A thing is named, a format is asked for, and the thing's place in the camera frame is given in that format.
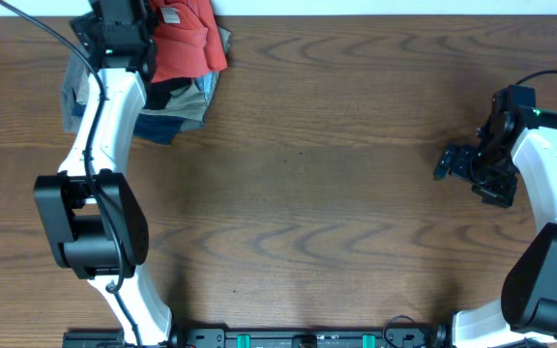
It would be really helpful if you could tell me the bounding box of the dark blue folded garment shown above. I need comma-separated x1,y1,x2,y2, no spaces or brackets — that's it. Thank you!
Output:
62,102,184,145

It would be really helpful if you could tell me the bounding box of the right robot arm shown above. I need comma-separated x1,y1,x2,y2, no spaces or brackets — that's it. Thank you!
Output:
433,84,557,347

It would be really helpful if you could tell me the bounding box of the khaki folded garment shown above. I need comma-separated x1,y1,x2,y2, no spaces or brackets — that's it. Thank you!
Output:
75,26,232,123

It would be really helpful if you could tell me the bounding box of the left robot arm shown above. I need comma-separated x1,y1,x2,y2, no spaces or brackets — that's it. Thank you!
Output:
34,0,172,347

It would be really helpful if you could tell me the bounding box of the light blue folded garment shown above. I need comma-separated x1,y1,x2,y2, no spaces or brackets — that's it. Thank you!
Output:
194,72,219,102

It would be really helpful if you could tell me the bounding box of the black folded shirt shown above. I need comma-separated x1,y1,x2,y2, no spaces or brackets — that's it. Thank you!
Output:
144,77,191,110

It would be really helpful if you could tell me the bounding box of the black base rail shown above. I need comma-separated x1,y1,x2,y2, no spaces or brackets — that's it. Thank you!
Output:
157,325,451,348

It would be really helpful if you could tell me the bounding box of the black looped cable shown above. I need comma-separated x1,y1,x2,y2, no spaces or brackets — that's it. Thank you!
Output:
382,314,429,348

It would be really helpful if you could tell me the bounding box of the grey folded garment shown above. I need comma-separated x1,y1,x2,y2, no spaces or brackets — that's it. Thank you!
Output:
62,55,205,133

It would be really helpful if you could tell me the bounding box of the coral red t-shirt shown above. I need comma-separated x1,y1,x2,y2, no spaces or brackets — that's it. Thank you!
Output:
149,0,227,83

